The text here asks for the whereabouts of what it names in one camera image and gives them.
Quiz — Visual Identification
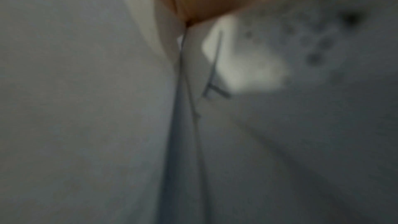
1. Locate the pile of printed papers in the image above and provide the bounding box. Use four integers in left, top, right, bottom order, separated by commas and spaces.
0, 0, 398, 224

